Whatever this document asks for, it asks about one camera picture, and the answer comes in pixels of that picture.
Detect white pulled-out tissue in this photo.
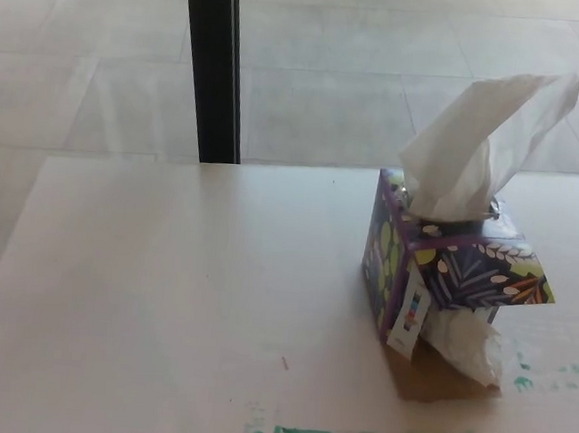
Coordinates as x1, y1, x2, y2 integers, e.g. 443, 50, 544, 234
393, 59, 579, 235

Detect purple floral tissue box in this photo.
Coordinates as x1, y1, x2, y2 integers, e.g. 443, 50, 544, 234
350, 166, 567, 413

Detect crumpled white tissues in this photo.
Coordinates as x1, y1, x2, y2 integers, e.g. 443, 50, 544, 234
419, 305, 510, 391

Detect black window frame post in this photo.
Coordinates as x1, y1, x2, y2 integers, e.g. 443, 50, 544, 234
170, 0, 254, 167

